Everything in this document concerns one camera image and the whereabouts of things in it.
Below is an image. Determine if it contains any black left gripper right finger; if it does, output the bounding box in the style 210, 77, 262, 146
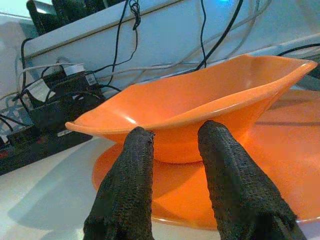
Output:
197, 120, 307, 240

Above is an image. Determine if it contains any orange plate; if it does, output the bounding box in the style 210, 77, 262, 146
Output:
91, 88, 320, 231

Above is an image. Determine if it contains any black power strip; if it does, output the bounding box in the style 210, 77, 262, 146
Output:
0, 122, 93, 176

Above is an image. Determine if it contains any orange bowl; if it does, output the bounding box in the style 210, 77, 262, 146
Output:
64, 54, 318, 165

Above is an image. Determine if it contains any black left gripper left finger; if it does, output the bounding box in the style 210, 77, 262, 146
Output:
83, 126, 156, 240

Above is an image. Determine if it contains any black charger box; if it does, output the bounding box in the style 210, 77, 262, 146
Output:
41, 63, 106, 101

